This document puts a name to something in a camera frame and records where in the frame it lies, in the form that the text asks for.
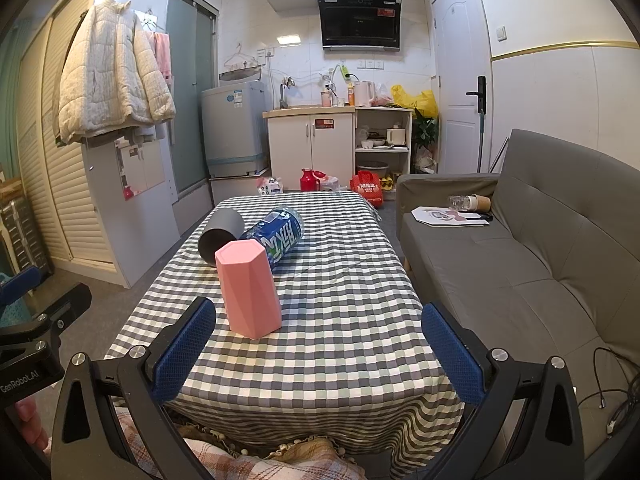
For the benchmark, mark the white electric kettle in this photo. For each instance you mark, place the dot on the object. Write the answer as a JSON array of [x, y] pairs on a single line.
[[364, 94]]

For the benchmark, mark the grey washing machine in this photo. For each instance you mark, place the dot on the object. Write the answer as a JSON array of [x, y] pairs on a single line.
[[232, 125]]

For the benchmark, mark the red jug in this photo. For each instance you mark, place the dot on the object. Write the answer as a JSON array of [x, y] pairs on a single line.
[[309, 180]]

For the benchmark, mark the grey checkered tablecloth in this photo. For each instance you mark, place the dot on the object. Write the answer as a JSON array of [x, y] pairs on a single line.
[[340, 280]]

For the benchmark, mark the pink hanging garment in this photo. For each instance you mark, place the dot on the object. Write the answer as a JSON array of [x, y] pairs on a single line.
[[162, 55]]

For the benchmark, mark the black range hood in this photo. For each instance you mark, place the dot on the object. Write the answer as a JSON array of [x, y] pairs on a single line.
[[360, 17]]

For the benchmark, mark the white printed booklet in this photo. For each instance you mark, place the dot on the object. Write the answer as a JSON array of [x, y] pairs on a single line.
[[440, 217]]

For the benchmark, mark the frosted glass door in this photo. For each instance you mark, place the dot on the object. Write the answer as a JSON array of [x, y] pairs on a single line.
[[192, 90]]

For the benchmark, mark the white floor cabinet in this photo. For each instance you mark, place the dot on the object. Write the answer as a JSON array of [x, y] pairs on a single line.
[[135, 220]]

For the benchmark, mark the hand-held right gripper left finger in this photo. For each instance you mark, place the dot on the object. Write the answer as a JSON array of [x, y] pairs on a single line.
[[182, 350]]

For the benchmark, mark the white kitchen cabinet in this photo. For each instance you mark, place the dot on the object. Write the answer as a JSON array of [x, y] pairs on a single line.
[[310, 145]]

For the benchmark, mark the white light switch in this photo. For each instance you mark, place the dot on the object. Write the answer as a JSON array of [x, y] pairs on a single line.
[[501, 33]]

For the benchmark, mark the grey fabric sofa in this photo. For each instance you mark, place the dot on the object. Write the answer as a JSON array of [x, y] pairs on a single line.
[[525, 270]]

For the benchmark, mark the brown paper cup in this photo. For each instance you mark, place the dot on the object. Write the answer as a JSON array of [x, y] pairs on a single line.
[[481, 203]]

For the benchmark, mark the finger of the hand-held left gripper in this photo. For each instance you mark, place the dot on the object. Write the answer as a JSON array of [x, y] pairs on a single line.
[[20, 285], [67, 305]]

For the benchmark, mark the white door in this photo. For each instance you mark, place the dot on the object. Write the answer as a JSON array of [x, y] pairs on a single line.
[[460, 60]]

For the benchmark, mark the orange bottle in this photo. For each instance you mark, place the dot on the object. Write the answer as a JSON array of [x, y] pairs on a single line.
[[351, 96]]

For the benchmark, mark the red shopping bag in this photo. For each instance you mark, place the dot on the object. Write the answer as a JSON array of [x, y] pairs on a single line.
[[367, 189]]

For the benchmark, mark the pink faceted cup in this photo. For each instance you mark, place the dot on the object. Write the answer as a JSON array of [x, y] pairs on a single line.
[[250, 290]]

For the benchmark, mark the green potted plant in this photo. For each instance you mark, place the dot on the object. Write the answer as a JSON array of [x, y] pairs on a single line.
[[425, 130]]

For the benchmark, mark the person's left hand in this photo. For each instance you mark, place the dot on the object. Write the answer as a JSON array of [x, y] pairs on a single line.
[[32, 425]]

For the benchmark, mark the metal faucet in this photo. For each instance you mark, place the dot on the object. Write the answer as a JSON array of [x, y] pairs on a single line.
[[284, 95]]

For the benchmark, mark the yellow plastic bag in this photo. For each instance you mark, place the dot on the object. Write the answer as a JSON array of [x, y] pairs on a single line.
[[422, 102]]

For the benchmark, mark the dark grey cup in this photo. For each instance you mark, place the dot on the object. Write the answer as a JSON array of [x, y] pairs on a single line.
[[220, 232]]

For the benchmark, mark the white puffer jacket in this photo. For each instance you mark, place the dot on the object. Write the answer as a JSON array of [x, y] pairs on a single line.
[[110, 70]]

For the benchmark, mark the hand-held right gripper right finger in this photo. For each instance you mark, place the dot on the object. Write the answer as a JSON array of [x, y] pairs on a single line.
[[452, 355]]

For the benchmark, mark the clear plastic bottle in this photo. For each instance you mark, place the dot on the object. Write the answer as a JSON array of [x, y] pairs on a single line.
[[457, 202]]

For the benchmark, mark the louvered wardrobe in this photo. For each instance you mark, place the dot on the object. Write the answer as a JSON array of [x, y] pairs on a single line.
[[50, 185]]

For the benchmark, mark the grey suitcase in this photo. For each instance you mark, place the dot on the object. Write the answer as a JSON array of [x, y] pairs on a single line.
[[20, 235]]

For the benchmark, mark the blue label plastic bottle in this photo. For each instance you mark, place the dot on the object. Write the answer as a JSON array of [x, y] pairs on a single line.
[[275, 235]]

